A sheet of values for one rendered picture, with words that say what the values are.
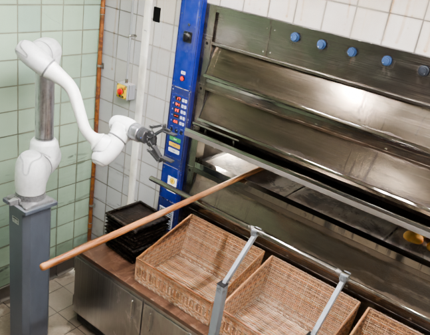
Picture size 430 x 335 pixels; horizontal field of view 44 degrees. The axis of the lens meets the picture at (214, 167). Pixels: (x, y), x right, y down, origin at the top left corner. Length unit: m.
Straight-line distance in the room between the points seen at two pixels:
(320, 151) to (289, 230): 0.50
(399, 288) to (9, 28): 2.48
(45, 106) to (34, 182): 0.41
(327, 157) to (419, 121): 0.48
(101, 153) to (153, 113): 0.80
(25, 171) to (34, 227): 0.32
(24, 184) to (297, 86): 1.49
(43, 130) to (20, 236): 0.58
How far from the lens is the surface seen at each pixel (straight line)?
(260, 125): 2.91
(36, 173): 2.91
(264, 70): 2.86
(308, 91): 2.73
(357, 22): 2.60
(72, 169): 3.83
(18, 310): 3.37
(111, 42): 3.60
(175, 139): 3.27
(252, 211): 3.08
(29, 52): 2.77
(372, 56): 2.59
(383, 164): 2.65
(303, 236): 2.95
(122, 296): 3.23
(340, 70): 2.66
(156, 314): 3.07
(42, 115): 3.01
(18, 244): 3.12
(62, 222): 3.98
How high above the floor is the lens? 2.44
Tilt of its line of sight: 23 degrees down
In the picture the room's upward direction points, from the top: 9 degrees clockwise
